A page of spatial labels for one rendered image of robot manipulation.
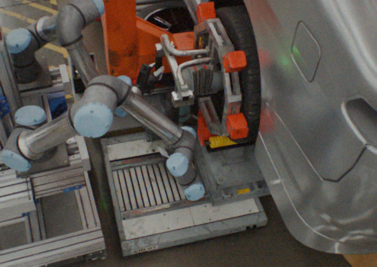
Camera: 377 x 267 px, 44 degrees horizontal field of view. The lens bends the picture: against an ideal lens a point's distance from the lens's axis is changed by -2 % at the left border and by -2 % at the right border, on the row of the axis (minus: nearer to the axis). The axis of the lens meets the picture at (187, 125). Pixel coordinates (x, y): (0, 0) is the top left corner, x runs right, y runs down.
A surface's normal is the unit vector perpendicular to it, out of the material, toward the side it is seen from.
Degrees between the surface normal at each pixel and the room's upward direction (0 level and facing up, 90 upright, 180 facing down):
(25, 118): 8
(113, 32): 90
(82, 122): 86
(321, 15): 75
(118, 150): 0
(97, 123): 86
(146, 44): 90
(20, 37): 8
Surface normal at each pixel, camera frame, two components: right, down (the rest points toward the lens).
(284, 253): 0.05, -0.66
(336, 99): -0.96, 0.17
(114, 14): 0.26, 0.73
